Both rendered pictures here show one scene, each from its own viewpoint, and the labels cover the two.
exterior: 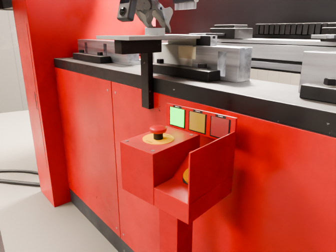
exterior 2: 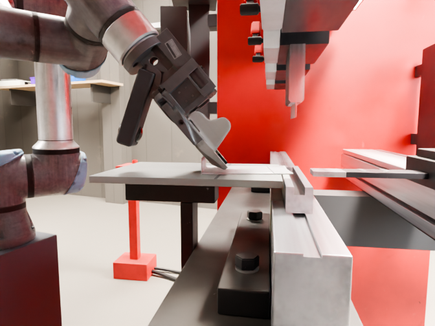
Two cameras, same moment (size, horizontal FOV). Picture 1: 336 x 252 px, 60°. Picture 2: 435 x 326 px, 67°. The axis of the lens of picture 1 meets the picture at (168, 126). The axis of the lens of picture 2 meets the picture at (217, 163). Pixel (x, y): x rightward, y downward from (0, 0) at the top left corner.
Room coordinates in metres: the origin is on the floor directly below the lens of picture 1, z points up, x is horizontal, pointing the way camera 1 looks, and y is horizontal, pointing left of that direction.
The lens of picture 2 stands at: (0.62, -0.35, 1.07)
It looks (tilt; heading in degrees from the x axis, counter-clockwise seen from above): 6 degrees down; 49
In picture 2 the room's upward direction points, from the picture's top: straight up
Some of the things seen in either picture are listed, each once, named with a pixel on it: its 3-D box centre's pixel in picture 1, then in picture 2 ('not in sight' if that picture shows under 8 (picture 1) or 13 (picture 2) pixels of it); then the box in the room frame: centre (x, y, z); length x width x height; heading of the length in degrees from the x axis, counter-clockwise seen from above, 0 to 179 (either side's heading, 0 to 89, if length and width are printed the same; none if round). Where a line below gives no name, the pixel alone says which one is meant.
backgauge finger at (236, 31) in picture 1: (218, 31); (407, 167); (1.12, -0.18, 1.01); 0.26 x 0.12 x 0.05; 130
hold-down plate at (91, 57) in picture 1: (90, 57); (261, 178); (1.44, 0.38, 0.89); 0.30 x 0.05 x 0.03; 40
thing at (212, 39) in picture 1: (190, 39); (292, 184); (1.00, -0.08, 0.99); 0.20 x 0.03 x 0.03; 40
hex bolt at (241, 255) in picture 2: (202, 66); (246, 261); (0.88, -0.10, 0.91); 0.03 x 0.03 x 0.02
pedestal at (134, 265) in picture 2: not in sight; (134, 218); (1.65, 1.75, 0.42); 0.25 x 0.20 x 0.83; 130
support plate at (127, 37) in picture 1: (149, 37); (195, 172); (0.93, 0.06, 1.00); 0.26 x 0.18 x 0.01; 130
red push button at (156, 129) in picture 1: (158, 133); not in sight; (0.62, 0.02, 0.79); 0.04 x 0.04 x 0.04
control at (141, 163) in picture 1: (176, 155); not in sight; (0.60, -0.02, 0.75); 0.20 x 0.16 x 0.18; 48
